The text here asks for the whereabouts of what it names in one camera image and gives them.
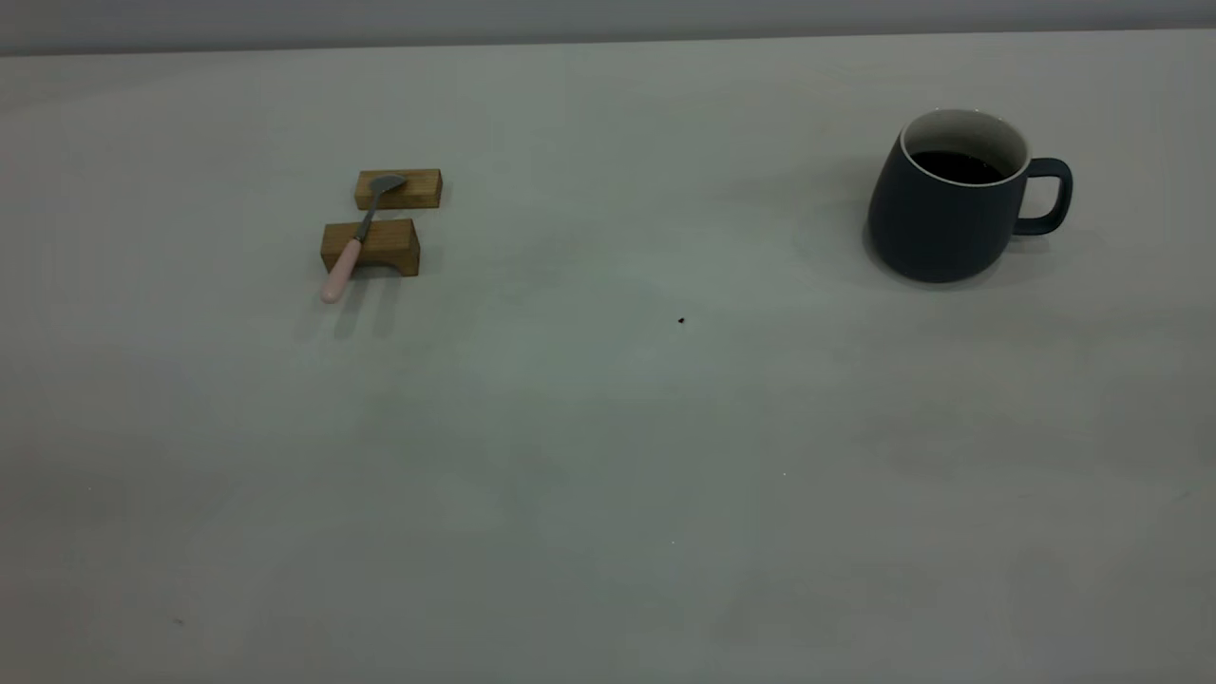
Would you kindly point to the dark grey ceramic mug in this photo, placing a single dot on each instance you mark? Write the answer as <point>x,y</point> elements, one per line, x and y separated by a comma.
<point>931,223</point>

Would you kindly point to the arched wooden block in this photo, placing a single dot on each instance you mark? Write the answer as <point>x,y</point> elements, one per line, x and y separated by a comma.
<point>391,243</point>

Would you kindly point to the dark coffee liquid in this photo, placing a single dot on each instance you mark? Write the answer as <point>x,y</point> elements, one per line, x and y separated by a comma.
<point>955,169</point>

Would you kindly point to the flat rectangular wooden block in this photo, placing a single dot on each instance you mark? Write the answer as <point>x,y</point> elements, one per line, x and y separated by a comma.
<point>420,190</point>

